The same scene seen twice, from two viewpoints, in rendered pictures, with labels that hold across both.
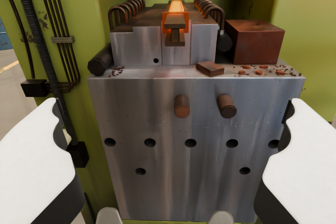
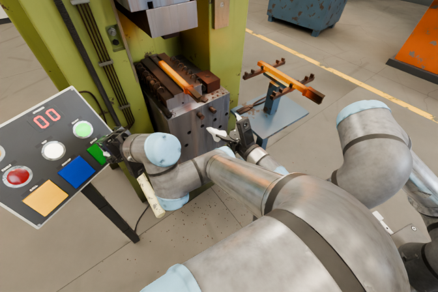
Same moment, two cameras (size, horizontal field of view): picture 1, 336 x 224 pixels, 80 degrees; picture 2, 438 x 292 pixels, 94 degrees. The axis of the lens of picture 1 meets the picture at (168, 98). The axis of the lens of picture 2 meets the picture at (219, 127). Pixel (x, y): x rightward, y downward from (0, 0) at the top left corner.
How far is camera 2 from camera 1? 75 cm
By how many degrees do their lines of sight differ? 35
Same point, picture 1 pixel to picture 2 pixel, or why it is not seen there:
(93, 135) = not seen: hidden behind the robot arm
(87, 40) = (135, 102)
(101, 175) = not seen: hidden behind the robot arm
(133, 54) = (175, 104)
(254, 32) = (212, 82)
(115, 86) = (177, 118)
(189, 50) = not seen: hidden behind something
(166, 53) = (186, 99)
